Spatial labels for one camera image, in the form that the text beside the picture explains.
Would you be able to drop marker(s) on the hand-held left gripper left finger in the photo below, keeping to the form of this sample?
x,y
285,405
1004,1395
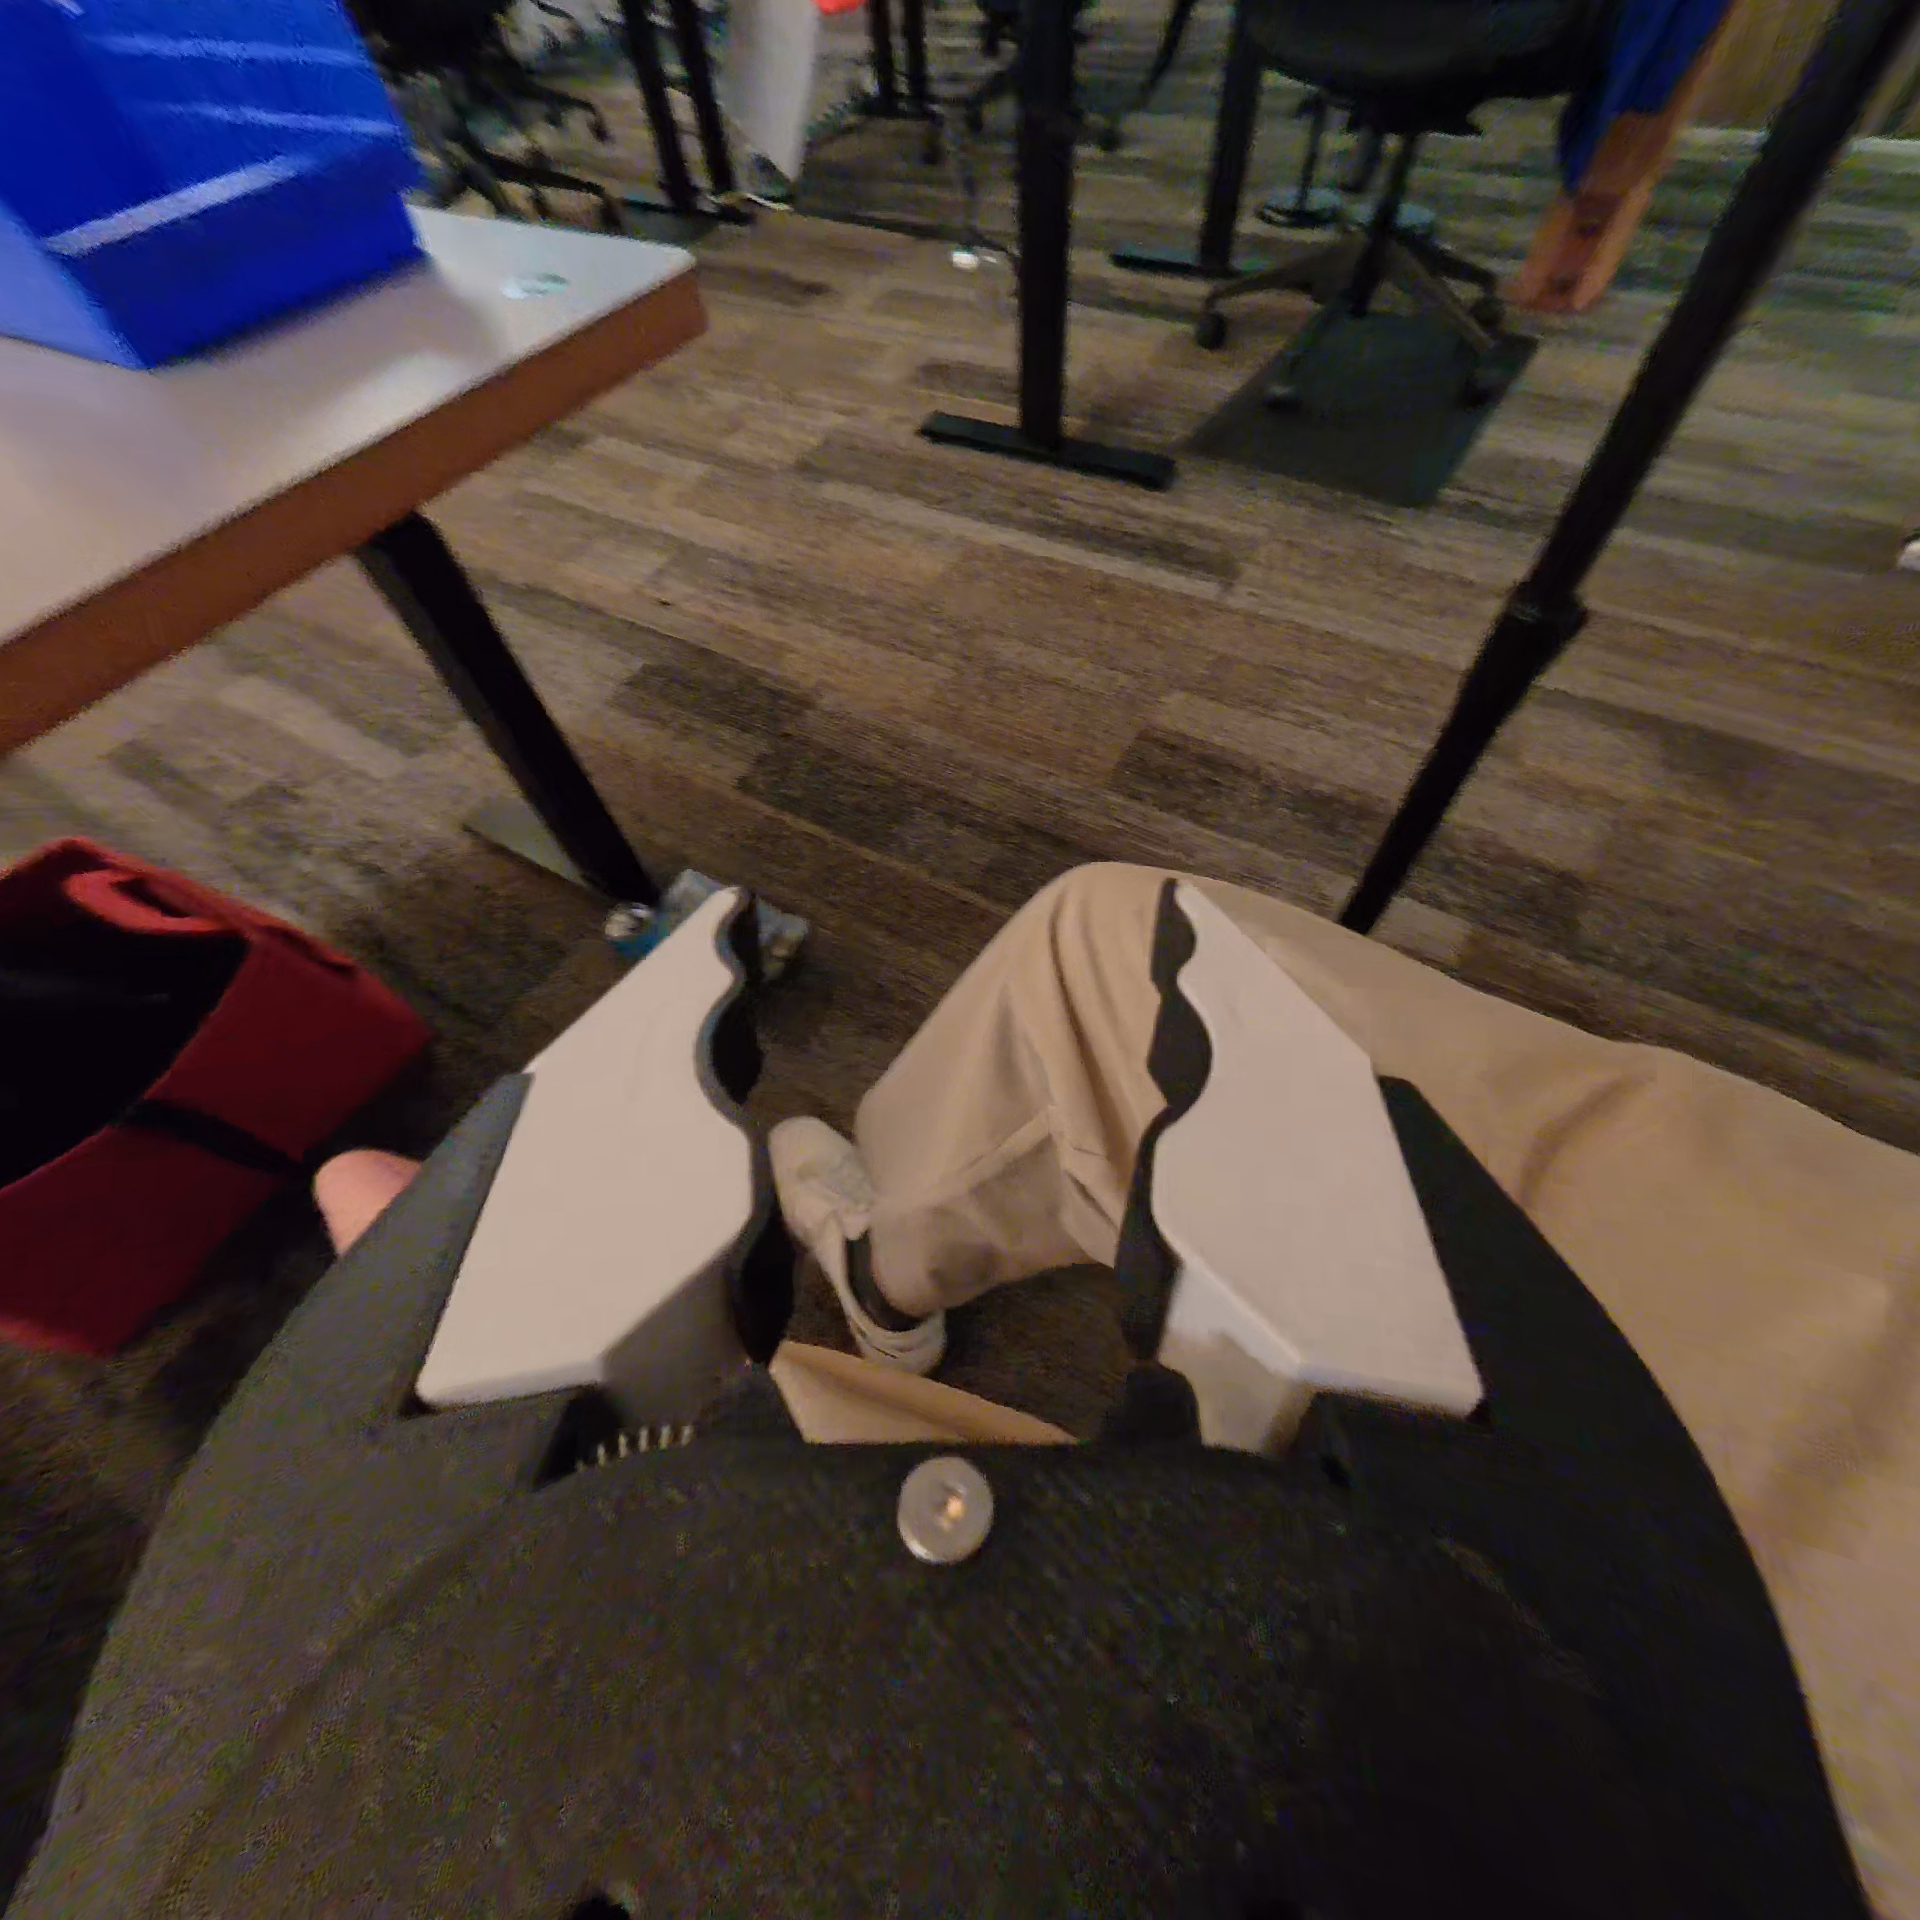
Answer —
x,y
599,1186

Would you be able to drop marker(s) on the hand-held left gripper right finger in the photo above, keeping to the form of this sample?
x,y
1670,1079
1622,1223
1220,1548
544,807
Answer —
x,y
1291,1200

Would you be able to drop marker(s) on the person's left hand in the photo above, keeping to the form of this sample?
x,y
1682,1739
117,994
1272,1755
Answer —
x,y
359,1195

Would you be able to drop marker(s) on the white right shoe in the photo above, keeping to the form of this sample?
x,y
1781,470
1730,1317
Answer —
x,y
827,1200

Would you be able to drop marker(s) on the crushed plastic bottle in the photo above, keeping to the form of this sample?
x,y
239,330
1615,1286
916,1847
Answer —
x,y
639,926

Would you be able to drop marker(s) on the red fabric bag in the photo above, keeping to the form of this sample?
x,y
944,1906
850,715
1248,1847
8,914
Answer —
x,y
301,1050

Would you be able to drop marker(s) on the person's right leg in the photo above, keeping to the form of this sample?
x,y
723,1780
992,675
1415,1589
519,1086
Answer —
x,y
1652,1276

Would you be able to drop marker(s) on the black table leg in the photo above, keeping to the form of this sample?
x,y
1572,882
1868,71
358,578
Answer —
x,y
495,706

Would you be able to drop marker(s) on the black tripod leg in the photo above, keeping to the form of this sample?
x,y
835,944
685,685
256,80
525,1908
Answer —
x,y
1547,616

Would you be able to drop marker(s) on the dark chair mat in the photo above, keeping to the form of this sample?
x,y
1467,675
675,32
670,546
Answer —
x,y
1382,421

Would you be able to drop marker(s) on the black desk leg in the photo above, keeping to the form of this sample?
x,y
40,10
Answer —
x,y
1044,226
1230,136

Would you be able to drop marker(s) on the black office chair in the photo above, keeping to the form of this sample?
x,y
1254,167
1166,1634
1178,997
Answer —
x,y
1396,60
482,91

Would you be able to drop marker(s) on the blue plastic bin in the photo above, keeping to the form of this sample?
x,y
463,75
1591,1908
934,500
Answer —
x,y
195,150

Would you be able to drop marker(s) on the blue cloth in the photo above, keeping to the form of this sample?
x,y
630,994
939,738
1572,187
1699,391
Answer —
x,y
1635,76

